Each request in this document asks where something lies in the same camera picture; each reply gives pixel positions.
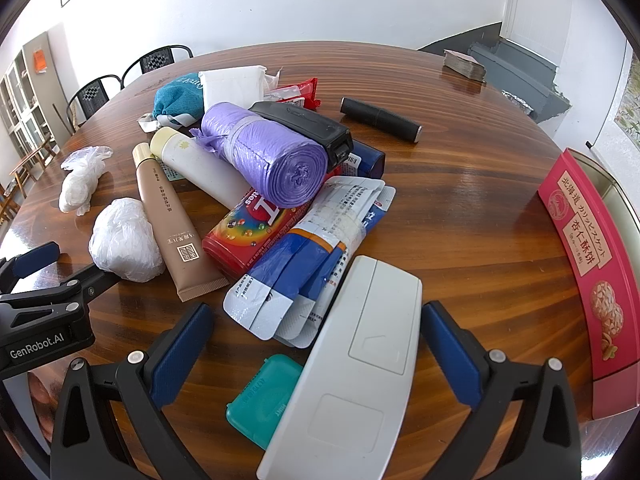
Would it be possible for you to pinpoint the stack of cards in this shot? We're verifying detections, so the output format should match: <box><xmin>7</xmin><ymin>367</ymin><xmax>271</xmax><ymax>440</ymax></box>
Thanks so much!
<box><xmin>442</xmin><ymin>49</ymin><xmax>487</xmax><ymax>84</ymax></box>

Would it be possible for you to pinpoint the pink tin box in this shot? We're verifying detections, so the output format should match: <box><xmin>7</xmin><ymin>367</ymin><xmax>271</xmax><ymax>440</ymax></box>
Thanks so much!
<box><xmin>537</xmin><ymin>147</ymin><xmax>640</xmax><ymax>421</ymax></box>

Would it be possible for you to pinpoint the black folding comb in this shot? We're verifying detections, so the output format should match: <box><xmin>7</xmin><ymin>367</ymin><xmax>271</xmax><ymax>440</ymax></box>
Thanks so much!
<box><xmin>248</xmin><ymin>101</ymin><xmax>354</xmax><ymax>177</ymax></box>

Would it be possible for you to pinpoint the wooden bench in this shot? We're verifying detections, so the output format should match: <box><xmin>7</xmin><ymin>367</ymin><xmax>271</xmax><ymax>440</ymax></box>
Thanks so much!
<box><xmin>10</xmin><ymin>139</ymin><xmax>60</xmax><ymax>200</ymax></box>

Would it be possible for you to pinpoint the pale green patterned box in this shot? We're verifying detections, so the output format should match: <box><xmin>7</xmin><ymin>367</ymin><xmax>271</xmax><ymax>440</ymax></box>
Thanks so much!
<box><xmin>159</xmin><ymin>157</ymin><xmax>185</xmax><ymax>182</ymax></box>

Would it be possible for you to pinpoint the black cylinder case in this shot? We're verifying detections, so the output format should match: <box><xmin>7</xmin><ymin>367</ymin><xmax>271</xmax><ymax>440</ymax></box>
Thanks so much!
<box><xmin>340</xmin><ymin>97</ymin><xmax>422</xmax><ymax>145</ymax></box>

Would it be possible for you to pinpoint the brown cosmetic tube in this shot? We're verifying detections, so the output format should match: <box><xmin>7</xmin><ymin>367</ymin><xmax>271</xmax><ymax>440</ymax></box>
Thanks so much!
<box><xmin>132</xmin><ymin>142</ymin><xmax>231</xmax><ymax>303</ymax></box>

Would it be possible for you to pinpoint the white cream tube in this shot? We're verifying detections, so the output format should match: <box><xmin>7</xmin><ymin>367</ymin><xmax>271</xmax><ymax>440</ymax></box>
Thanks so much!
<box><xmin>150</xmin><ymin>127</ymin><xmax>251</xmax><ymax>209</ymax></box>

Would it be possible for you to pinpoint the teal mint box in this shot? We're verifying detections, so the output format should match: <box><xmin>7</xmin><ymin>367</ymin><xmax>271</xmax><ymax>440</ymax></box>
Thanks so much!
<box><xmin>225</xmin><ymin>353</ymin><xmax>304</xmax><ymax>452</ymax></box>

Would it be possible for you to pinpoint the grey staircase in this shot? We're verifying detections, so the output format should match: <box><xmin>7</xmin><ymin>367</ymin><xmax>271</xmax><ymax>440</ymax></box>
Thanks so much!
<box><xmin>417</xmin><ymin>22</ymin><xmax>571</xmax><ymax>123</ymax></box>

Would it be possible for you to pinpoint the purple trash bag roll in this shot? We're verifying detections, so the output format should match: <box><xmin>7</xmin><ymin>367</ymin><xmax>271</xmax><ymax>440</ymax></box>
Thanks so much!
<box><xmin>190</xmin><ymin>101</ymin><xmax>328</xmax><ymax>209</ymax></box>

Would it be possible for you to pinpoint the navy blue bottle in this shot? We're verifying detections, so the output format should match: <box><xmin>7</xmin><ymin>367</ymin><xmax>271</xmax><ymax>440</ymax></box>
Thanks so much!
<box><xmin>345</xmin><ymin>140</ymin><xmax>387</xmax><ymax>179</ymax></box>

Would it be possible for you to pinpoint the white remote control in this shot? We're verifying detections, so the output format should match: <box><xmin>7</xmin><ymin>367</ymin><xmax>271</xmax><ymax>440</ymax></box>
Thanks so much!
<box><xmin>256</xmin><ymin>255</ymin><xmax>423</xmax><ymax>480</ymax></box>

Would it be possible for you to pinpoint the red snack packet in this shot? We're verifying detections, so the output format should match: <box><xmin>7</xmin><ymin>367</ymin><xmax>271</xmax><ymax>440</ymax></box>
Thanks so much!
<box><xmin>262</xmin><ymin>77</ymin><xmax>321</xmax><ymax>110</ymax></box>

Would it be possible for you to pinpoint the wooden desktop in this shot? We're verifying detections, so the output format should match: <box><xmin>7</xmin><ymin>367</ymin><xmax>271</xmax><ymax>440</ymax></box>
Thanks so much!
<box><xmin>0</xmin><ymin>40</ymin><xmax>601</xmax><ymax>480</ymax></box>

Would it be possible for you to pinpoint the white cabinet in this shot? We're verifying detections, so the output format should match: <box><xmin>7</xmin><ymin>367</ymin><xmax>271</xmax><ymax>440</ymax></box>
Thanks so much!
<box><xmin>0</xmin><ymin>30</ymin><xmax>66</xmax><ymax>161</ymax></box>

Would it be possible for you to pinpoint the red candy tube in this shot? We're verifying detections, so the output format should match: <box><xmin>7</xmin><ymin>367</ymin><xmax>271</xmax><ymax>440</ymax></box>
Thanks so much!
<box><xmin>202</xmin><ymin>187</ymin><xmax>311</xmax><ymax>281</ymax></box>

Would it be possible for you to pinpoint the foil tray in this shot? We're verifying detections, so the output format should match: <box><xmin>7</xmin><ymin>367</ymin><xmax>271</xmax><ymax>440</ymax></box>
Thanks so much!
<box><xmin>500</xmin><ymin>89</ymin><xmax>535</xmax><ymax>117</ymax></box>

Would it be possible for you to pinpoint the bundle of blue white sachets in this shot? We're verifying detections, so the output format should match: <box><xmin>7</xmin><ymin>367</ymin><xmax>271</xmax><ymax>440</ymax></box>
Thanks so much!
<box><xmin>222</xmin><ymin>175</ymin><xmax>397</xmax><ymax>350</ymax></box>

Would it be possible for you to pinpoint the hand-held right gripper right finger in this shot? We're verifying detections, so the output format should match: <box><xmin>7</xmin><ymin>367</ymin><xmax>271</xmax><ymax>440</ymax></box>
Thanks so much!
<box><xmin>421</xmin><ymin>301</ymin><xmax>583</xmax><ymax>480</ymax></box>

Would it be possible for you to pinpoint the hanging scroll painting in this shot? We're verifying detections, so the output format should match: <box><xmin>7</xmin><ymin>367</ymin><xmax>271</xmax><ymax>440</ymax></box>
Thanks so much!
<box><xmin>612</xmin><ymin>50</ymin><xmax>640</xmax><ymax>151</ymax></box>

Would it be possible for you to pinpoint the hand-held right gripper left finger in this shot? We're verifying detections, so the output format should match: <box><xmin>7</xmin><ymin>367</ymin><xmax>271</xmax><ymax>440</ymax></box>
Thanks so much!
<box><xmin>50</xmin><ymin>301</ymin><xmax>216</xmax><ymax>480</ymax></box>

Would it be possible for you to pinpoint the large white plastic bag wad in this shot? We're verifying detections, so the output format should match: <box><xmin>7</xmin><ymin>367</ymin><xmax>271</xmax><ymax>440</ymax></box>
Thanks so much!
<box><xmin>88</xmin><ymin>198</ymin><xmax>166</xmax><ymax>283</ymax></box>

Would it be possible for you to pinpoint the small white plastic bag wad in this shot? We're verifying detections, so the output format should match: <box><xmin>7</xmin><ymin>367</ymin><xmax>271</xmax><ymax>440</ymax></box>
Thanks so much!
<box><xmin>58</xmin><ymin>146</ymin><xmax>114</xmax><ymax>217</ymax></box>

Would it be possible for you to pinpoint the white tissue pack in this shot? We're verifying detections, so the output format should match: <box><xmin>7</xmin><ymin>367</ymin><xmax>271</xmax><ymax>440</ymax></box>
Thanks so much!
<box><xmin>197</xmin><ymin>65</ymin><xmax>268</xmax><ymax>113</ymax></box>

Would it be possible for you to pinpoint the teal drawstring pouch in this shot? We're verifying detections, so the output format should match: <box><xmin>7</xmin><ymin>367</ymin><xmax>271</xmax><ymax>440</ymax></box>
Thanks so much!
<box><xmin>139</xmin><ymin>73</ymin><xmax>206</xmax><ymax>133</ymax></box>

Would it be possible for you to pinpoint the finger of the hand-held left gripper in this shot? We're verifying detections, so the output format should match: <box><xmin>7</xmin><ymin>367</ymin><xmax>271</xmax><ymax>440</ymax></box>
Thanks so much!
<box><xmin>0</xmin><ymin>241</ymin><xmax>62</xmax><ymax>295</ymax></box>
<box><xmin>0</xmin><ymin>267</ymin><xmax>121</xmax><ymax>317</ymax></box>

